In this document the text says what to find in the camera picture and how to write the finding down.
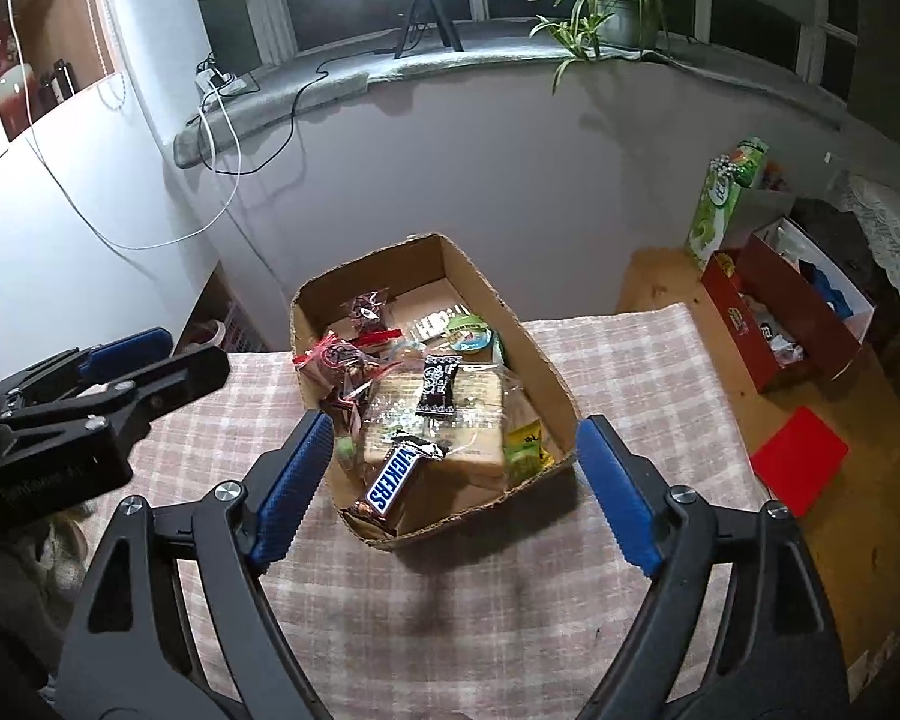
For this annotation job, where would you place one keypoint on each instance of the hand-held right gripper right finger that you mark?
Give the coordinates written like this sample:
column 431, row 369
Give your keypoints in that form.
column 619, row 499

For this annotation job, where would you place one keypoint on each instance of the white plastic basket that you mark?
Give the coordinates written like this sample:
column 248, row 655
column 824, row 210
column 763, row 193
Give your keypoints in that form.
column 221, row 330

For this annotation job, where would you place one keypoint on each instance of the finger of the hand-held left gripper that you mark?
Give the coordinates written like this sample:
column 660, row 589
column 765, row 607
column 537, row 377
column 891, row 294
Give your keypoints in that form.
column 124, row 349
column 187, row 375

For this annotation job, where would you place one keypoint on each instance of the cardboard box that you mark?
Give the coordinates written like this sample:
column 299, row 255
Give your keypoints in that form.
column 465, row 514

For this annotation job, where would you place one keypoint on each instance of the red box lid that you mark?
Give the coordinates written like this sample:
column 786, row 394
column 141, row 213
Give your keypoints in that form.
column 799, row 457

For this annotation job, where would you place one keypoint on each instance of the green round snack cup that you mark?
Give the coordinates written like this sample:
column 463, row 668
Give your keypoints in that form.
column 471, row 331

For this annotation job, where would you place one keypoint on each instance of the brown blue chocolate bar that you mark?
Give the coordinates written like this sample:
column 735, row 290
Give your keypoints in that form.
column 390, row 484

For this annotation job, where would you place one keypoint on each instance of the potted spider plant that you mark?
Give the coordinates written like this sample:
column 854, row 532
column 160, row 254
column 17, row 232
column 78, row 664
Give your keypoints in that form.
column 619, row 19

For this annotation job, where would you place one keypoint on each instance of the black bag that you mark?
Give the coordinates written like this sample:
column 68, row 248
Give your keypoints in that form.
column 832, row 229

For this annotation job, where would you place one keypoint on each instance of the green tall carton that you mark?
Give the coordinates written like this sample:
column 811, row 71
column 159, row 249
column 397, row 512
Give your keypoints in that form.
column 712, row 202

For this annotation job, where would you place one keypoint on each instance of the red storage box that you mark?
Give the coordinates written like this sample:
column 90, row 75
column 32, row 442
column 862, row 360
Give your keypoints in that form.
column 802, row 300

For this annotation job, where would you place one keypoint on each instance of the black candy packet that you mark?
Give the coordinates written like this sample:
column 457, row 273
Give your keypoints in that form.
column 436, row 386

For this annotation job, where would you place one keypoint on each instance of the white power strip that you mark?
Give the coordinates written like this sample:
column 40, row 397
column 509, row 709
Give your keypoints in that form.
column 221, row 79

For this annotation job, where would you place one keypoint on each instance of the silver foil snack packet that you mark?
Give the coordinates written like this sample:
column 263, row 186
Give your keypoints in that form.
column 431, row 324

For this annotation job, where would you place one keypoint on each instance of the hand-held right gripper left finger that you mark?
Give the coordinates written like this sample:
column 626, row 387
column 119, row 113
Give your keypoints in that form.
column 292, row 495

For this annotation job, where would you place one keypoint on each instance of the round red black snack packet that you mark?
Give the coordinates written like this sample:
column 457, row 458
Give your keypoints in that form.
column 337, row 360
column 367, row 311

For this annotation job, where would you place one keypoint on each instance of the red white vase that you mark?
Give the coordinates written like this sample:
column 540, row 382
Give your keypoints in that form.
column 11, row 94

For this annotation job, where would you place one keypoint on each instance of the wooden wall shelf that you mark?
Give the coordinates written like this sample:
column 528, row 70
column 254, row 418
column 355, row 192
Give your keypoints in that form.
column 52, row 7

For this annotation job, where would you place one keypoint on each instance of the white lace tablecloth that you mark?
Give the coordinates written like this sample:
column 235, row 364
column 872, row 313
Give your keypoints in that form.
column 889, row 225

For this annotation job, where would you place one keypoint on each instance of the clear sandwich bread packet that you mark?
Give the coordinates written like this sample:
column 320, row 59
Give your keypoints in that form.
column 480, row 420

